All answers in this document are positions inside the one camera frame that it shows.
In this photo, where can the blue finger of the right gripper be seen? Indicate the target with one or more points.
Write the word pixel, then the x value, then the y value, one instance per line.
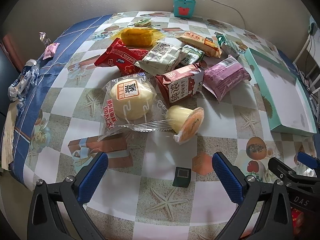
pixel 308 160

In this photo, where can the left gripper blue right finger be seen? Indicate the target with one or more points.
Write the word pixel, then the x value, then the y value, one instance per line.
pixel 274 220

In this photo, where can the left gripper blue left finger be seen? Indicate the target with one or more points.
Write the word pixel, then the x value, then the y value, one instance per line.
pixel 45 220

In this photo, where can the round bun clear wrapper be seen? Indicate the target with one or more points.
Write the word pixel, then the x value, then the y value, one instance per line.
pixel 133 103

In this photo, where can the yellow pudding cup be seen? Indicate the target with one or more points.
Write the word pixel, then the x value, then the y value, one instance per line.
pixel 185 122

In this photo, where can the brown milk biscuit pack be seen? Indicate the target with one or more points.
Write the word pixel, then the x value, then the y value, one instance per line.
pixel 180 83

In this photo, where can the pink barcode snack pack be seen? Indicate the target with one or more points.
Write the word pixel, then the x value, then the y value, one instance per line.
pixel 224 76

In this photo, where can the red flower snack pack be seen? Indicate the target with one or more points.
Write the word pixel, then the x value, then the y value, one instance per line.
pixel 117 54

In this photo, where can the small dark green cube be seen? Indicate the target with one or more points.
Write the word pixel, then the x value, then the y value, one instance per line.
pixel 182 177

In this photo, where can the teal shallow box tray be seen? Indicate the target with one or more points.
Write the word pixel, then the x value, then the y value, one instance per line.
pixel 287 106

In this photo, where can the beige paper sheet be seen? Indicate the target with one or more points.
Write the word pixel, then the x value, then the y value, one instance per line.
pixel 8 136

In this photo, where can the white metal shelf rack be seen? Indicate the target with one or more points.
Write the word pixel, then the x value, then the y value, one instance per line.
pixel 307 62

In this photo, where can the blue white bread bag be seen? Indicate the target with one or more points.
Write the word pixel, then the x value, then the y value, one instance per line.
pixel 27 79

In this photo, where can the blue plaid cloth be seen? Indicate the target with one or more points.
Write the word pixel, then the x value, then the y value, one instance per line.
pixel 70 40

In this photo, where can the white grey snack pack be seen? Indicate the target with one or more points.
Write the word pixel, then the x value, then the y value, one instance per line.
pixel 161 59

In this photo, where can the small pink candy pack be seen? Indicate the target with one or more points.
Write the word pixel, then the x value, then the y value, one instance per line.
pixel 50 50

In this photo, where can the yellow cake clear wrapper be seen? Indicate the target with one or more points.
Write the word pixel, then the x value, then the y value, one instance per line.
pixel 138 37

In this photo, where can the green white milk carton pack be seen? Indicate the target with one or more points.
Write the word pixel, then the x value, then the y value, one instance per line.
pixel 192 55

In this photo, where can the teal green snack pack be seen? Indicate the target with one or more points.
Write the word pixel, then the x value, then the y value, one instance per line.
pixel 227 45

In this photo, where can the clear twisted candy wrapper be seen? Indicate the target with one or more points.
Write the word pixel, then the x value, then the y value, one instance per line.
pixel 44 39

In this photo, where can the orange cracker pack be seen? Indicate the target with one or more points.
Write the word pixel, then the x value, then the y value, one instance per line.
pixel 201 43

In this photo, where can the small green candy pack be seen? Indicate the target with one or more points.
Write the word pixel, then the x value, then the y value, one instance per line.
pixel 143 23

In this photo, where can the teal cube device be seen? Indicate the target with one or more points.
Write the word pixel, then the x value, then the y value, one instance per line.
pixel 184 8

